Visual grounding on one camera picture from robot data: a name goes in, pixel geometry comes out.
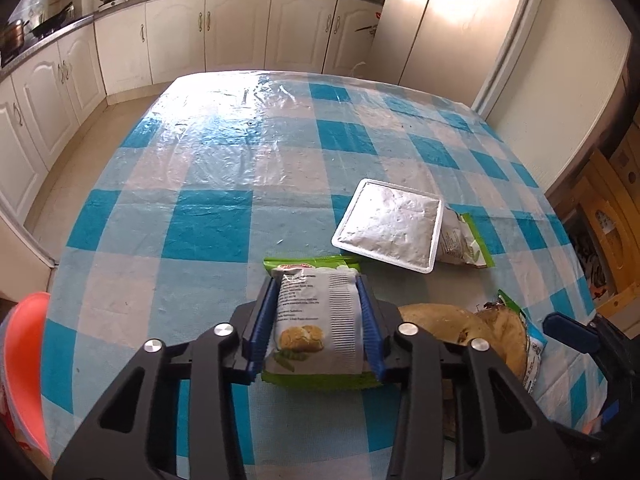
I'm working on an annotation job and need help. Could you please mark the copper cooking pot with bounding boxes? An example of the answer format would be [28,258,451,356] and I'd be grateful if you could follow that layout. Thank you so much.
[0,19,31,58]

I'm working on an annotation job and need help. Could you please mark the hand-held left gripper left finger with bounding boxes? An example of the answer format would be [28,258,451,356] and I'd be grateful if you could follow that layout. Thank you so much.
[52,275,281,480]

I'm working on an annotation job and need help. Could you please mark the tan round husk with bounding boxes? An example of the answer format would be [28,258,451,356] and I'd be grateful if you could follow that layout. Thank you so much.
[397,302,493,356]

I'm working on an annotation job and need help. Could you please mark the cardboard boxes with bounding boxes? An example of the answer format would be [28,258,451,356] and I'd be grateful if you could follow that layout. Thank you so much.
[547,147,640,306]

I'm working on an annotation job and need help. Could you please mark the black wok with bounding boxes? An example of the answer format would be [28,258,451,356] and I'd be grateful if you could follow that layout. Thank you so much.
[30,2,76,36]

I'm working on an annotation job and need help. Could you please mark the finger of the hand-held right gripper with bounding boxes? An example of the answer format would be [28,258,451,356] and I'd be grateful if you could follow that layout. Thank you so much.
[544,311,593,356]

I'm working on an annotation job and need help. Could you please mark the white tray with foil lid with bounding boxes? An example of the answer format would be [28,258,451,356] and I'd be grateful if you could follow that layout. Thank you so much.
[331,178,446,274]

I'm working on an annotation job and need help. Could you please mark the beige refrigerator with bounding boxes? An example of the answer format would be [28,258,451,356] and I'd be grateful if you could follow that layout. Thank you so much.
[370,0,538,101]

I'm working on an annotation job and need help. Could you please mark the white kitchen base cabinets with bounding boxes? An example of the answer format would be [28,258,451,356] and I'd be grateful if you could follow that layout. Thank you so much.
[0,0,383,231]

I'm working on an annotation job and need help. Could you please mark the blue white checkered tablecloth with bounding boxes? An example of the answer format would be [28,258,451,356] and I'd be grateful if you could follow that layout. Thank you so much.
[40,71,608,480]

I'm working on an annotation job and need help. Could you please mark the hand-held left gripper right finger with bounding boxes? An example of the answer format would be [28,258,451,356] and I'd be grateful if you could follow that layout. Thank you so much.
[356,275,576,480]

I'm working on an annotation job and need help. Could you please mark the orange plastic basin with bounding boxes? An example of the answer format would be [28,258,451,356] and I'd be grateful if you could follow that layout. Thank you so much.
[0,291,53,463]

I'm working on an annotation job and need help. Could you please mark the green snack packet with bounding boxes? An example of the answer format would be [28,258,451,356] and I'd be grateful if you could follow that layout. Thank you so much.
[260,255,383,392]
[437,207,496,271]

